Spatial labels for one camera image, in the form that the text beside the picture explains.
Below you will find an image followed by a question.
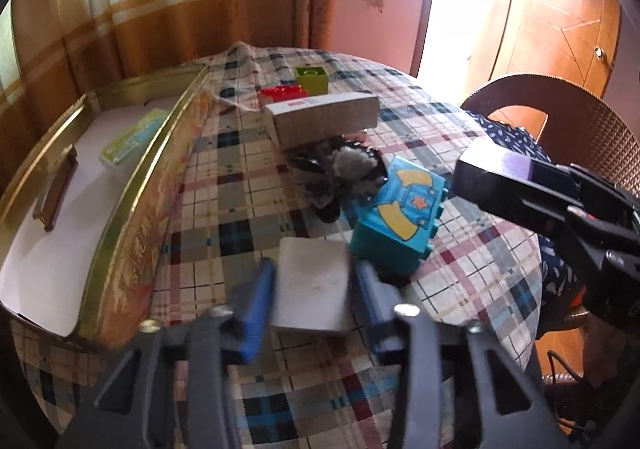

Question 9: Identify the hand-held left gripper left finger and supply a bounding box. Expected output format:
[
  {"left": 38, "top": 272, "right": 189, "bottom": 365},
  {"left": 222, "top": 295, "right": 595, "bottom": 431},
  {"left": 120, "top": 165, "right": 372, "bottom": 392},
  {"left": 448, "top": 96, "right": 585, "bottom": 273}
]
[{"left": 55, "top": 259, "right": 278, "bottom": 449}]

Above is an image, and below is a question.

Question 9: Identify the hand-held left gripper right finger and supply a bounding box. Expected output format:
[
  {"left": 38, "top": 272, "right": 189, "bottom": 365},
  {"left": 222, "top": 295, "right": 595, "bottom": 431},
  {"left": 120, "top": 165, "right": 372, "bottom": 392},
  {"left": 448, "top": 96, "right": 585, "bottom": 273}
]
[{"left": 352, "top": 261, "right": 571, "bottom": 449}]

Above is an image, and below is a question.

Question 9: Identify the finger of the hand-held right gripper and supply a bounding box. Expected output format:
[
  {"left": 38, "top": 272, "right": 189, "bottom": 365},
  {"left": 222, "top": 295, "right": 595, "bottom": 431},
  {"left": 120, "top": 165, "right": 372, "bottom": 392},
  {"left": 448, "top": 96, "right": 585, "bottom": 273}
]
[
  {"left": 565, "top": 164, "right": 640, "bottom": 230},
  {"left": 517, "top": 199, "right": 640, "bottom": 275}
]

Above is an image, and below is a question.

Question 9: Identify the small white square box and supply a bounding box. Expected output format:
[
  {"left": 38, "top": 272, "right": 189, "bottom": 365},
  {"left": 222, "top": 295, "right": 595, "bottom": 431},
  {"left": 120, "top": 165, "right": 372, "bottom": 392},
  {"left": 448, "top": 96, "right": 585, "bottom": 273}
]
[{"left": 270, "top": 236, "right": 353, "bottom": 337}]

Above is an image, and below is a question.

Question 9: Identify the blue toy building block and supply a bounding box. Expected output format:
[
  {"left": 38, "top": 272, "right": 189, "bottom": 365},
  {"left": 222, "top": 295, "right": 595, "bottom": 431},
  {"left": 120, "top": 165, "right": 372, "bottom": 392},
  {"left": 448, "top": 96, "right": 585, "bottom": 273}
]
[{"left": 348, "top": 156, "right": 448, "bottom": 277}]

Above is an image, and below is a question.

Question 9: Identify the black hair brush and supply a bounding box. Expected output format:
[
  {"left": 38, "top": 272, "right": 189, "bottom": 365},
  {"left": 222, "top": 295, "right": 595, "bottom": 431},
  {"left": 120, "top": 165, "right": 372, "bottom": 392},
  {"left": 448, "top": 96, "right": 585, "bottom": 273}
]
[{"left": 284, "top": 131, "right": 390, "bottom": 224}]

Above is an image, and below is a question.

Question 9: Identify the gold metal tin box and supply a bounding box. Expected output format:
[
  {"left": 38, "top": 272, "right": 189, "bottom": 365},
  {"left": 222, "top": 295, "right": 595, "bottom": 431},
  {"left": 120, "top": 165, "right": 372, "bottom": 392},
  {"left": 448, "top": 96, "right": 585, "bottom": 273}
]
[{"left": 0, "top": 63, "right": 211, "bottom": 350}]

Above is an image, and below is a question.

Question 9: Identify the long white cardboard box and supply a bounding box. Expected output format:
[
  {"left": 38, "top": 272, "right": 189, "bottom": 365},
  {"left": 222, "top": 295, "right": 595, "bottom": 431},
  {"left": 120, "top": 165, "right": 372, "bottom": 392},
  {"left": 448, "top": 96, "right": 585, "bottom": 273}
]
[{"left": 262, "top": 91, "right": 380, "bottom": 150}]

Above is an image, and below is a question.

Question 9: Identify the person's right forearm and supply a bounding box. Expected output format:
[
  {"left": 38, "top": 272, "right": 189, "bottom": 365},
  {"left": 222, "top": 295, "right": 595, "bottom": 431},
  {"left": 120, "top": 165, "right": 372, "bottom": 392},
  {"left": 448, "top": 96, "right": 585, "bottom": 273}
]
[{"left": 582, "top": 314, "right": 623, "bottom": 390}]

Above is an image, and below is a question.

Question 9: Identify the brown wicker chair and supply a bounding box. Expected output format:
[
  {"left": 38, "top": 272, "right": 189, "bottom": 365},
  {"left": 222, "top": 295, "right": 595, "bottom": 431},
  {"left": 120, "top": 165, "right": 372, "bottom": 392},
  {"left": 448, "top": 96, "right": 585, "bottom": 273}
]
[{"left": 460, "top": 73, "right": 640, "bottom": 380}]

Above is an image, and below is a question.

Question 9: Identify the blue patterned cloth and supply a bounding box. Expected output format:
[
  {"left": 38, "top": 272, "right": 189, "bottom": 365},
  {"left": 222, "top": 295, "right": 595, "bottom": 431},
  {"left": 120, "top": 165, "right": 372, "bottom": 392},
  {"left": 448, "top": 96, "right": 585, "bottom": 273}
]
[{"left": 467, "top": 110, "right": 583, "bottom": 315}]

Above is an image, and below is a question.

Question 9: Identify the plaid tablecloth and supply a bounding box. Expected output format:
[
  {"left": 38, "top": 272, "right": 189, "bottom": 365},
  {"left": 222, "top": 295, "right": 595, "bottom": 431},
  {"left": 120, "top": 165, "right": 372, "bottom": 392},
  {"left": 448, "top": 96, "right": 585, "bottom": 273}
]
[{"left": 10, "top": 43, "right": 543, "bottom": 449}]

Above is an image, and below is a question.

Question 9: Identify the wooden door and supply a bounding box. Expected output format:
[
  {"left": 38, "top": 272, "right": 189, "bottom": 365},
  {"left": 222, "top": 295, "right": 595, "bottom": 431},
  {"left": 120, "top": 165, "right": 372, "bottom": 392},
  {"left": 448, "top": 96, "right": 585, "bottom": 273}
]
[{"left": 470, "top": 0, "right": 623, "bottom": 97}]

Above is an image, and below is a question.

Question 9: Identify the white paper lining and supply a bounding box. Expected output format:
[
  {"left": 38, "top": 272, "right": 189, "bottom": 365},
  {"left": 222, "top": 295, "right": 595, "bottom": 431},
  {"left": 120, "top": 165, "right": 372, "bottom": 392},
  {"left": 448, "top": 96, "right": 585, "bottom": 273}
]
[{"left": 0, "top": 96, "right": 183, "bottom": 337}]

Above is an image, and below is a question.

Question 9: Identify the green white plastic box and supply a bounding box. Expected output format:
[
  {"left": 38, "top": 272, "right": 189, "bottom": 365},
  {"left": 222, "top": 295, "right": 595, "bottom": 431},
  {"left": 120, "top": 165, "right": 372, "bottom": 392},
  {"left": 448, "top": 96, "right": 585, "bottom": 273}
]
[{"left": 98, "top": 108, "right": 168, "bottom": 167}]

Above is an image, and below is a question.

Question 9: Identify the clear plastic wrapper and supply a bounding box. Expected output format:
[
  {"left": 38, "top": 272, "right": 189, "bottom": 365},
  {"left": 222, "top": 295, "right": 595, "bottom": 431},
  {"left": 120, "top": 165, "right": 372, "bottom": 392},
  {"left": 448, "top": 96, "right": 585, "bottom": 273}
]
[{"left": 212, "top": 79, "right": 266, "bottom": 114}]

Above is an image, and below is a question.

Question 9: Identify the red toy building block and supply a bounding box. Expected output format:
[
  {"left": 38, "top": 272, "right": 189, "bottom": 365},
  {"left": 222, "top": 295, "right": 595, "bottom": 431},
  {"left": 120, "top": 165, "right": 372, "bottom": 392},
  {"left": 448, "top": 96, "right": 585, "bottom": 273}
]
[{"left": 259, "top": 84, "right": 308, "bottom": 108}]

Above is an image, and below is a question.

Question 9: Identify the green toy building block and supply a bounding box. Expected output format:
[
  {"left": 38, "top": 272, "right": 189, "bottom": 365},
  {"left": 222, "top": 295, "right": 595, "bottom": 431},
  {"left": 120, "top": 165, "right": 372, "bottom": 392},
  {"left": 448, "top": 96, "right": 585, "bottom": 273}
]
[{"left": 294, "top": 66, "right": 330, "bottom": 96}]

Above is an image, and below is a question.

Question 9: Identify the orange cream curtain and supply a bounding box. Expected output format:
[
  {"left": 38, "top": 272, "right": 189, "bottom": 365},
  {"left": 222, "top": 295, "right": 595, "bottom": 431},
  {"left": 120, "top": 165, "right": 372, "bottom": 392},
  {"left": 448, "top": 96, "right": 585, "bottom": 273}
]
[{"left": 0, "top": 0, "right": 346, "bottom": 170}]

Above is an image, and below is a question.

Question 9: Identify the black cable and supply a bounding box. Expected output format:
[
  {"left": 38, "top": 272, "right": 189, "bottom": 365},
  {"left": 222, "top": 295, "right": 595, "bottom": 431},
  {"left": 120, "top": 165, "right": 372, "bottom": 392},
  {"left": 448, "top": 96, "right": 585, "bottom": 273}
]
[{"left": 545, "top": 349, "right": 616, "bottom": 435}]

